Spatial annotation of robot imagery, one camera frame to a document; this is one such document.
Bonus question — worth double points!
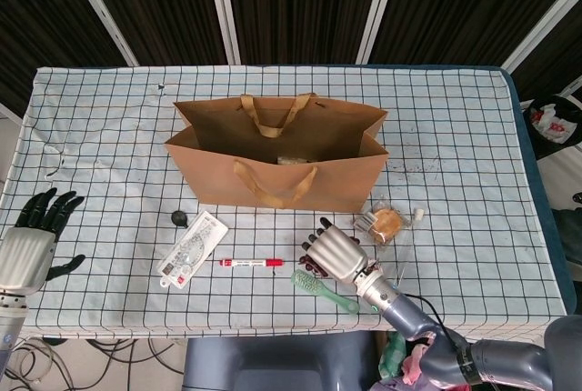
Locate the red white marker pen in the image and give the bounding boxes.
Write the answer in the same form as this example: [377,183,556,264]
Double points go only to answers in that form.
[218,257,286,269]

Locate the dark teal fabric bundle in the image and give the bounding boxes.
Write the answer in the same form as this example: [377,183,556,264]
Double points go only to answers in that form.
[552,206,582,274]

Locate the dark red grape bunch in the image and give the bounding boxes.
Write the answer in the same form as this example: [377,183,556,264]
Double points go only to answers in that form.
[299,236,363,279]

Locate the clear ruler set package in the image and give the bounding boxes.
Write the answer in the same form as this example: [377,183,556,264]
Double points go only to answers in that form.
[156,210,230,290]

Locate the round bread bun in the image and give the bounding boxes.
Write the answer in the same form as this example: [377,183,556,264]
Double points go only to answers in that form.
[354,199,413,246]

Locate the grey blue robot torso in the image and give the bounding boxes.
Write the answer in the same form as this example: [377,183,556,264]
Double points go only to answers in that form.
[184,331,378,391]

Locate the white partition post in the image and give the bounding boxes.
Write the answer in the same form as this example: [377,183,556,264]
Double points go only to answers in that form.
[499,0,582,75]
[205,0,241,66]
[356,0,405,66]
[63,0,140,67]

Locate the green plastic brush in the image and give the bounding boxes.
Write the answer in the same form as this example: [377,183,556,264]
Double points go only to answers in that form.
[290,268,361,316]

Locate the white black checkered tablecloth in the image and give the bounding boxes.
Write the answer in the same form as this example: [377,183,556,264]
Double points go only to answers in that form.
[0,65,569,342]

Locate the black floor cables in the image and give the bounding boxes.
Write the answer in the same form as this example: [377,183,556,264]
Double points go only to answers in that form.
[8,336,187,391]

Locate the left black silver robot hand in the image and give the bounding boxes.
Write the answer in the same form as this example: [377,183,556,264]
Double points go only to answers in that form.
[0,187,86,296]

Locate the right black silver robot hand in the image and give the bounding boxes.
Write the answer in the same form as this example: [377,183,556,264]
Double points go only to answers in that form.
[299,216,370,284]

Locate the colourful cloth pile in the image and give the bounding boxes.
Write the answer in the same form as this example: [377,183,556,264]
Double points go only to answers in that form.
[376,329,456,391]

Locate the brown paper carrier bag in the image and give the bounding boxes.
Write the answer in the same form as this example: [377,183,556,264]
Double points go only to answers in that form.
[163,93,390,210]

